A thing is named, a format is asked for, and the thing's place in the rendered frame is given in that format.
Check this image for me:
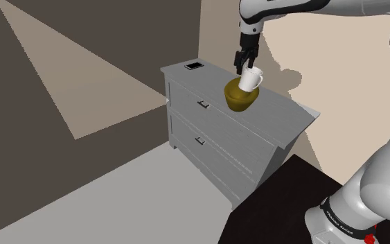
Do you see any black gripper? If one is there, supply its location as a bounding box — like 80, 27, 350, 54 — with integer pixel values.
233, 33, 261, 76

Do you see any white mug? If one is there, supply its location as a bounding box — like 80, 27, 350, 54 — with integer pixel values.
238, 65, 264, 93

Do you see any olive yellow bowl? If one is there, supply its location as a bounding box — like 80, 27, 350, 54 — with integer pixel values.
223, 76, 260, 112

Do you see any grey chest of drawers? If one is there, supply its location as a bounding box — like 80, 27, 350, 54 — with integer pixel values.
160, 59, 321, 211

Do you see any dark robot stand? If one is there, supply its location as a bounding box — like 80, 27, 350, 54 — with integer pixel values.
217, 154, 390, 244

